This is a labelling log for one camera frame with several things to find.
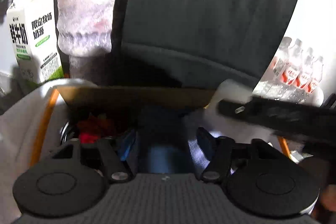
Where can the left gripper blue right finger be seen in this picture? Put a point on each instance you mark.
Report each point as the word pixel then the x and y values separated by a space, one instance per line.
pixel 217 150

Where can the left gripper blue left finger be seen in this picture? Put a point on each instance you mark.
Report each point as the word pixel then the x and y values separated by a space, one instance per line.
pixel 119 155

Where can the dark blue zip pouch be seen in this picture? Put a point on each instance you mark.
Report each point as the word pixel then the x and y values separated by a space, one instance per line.
pixel 163 153

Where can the red rose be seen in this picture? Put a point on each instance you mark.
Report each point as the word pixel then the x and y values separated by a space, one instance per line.
pixel 93 129

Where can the cotton swab plastic box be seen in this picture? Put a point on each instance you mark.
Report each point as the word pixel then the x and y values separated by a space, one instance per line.
pixel 223 116

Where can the red orange cardboard box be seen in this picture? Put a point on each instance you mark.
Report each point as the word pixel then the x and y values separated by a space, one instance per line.
pixel 115 99

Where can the water bottle pack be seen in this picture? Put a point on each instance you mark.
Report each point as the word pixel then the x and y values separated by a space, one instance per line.
pixel 293 75

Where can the white terry towel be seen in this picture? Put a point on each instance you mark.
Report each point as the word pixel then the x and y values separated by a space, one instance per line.
pixel 19 127

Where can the black paper shopping bag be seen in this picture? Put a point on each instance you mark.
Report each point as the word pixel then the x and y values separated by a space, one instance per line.
pixel 195 43

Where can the purple glass vase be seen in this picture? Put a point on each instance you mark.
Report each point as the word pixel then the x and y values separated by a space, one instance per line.
pixel 85 28

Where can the white green milk carton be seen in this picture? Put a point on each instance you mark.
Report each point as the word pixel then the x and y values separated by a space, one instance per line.
pixel 33 36

